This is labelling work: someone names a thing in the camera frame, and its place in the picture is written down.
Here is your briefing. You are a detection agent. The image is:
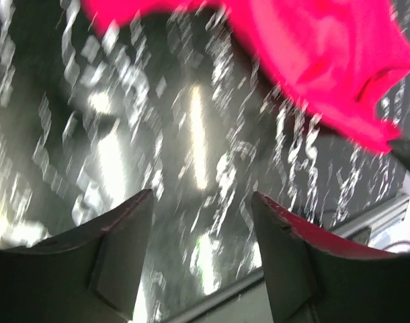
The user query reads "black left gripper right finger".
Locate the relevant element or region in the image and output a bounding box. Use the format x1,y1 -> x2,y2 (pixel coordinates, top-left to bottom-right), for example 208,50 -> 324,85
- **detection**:
251,192 -> 410,322

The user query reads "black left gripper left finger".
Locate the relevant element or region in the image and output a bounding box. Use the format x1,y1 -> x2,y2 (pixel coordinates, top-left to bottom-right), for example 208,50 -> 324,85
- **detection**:
0,189 -> 154,322

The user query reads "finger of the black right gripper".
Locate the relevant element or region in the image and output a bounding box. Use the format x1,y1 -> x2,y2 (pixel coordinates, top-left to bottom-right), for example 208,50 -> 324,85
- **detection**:
388,139 -> 410,173

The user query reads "bright pink t-shirt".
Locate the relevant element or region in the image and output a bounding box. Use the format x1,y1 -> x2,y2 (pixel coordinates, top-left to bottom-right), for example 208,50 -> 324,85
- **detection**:
82,0 -> 410,153

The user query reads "aluminium front rail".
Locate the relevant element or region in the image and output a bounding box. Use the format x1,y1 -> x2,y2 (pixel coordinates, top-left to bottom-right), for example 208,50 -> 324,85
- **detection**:
330,192 -> 410,238

